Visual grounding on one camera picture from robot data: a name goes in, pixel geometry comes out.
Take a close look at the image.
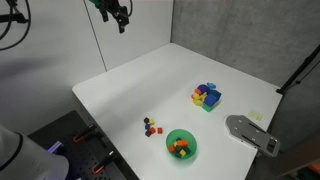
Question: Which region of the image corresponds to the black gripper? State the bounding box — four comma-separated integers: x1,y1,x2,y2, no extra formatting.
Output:
98,0,132,35

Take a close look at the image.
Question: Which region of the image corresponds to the green plastic bowl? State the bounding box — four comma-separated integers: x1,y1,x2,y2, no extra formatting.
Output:
165,128,198,162

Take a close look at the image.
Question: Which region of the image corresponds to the large orange block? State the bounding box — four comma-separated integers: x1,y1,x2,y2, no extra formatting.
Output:
176,139,189,148

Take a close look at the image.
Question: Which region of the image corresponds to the purple toy piece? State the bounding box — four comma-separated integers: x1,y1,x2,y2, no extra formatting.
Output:
197,83,211,96

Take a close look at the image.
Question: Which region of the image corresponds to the yellow toy piece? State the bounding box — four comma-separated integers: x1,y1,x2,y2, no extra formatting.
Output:
190,92,208,107

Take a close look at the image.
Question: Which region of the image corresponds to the red black clamp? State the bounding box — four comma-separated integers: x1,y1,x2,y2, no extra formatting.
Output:
91,150,118,176
72,123,98,144

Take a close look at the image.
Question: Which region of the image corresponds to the blue open toy box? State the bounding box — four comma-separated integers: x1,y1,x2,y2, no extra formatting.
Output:
203,89,223,108

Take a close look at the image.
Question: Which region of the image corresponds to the green toy box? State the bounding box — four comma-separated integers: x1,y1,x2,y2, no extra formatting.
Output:
201,102,218,113

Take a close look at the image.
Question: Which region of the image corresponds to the black tripod pole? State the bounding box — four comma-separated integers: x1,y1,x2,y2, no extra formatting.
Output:
276,44,320,95

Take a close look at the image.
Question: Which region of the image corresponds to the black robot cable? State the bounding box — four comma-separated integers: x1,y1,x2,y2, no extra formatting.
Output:
126,0,134,18

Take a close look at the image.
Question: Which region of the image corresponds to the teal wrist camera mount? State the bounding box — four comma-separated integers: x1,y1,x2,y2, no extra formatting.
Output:
87,0,102,9

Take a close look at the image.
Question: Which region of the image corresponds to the black hanging cable loop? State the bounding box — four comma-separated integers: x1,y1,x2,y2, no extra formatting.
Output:
0,0,33,52

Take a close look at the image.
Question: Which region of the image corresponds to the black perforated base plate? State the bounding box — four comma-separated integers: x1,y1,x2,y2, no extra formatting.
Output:
27,110,138,180

